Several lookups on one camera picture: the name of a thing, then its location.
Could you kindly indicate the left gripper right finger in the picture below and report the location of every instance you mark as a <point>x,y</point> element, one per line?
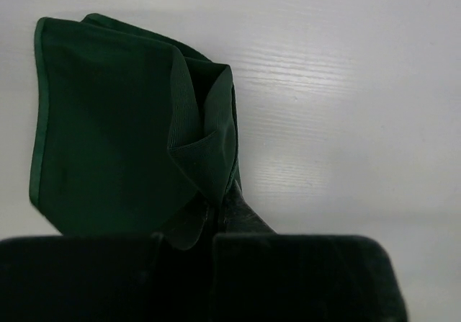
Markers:
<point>260,275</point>

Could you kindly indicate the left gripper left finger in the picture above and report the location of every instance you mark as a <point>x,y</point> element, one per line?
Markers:
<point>160,277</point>

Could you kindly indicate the dark green cloth napkin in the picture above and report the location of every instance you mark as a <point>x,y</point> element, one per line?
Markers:
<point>136,132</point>

